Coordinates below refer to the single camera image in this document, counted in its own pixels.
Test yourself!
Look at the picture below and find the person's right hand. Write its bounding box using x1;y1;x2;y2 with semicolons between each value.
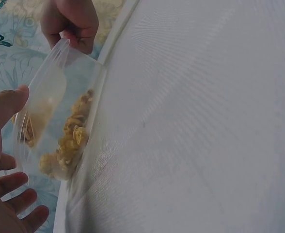
40;0;100;55

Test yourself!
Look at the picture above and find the clear plastic zip bag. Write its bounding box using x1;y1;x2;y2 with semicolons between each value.
11;38;109;182

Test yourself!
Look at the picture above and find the pile of yellow cereal flakes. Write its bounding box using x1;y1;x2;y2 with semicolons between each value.
13;88;96;182

